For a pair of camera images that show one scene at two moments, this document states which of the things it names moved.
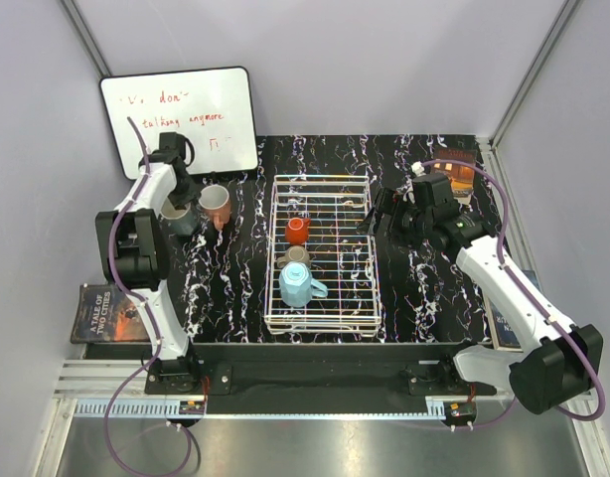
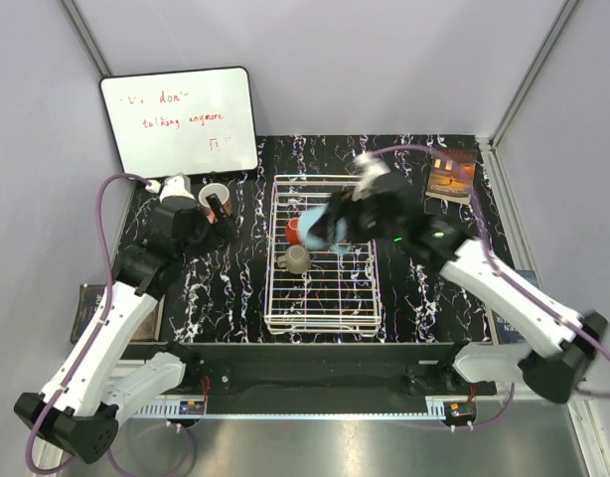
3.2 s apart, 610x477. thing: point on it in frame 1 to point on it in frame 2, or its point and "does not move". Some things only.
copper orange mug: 215,203 does not move
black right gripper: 388,202 to 340,206
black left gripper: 192,194 to 218,207
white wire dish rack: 320,275 does not move
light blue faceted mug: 296,285 to 313,241
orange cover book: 461,177 does not move
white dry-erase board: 212,108 does not move
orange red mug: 297,231 does not move
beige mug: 295,253 does not move
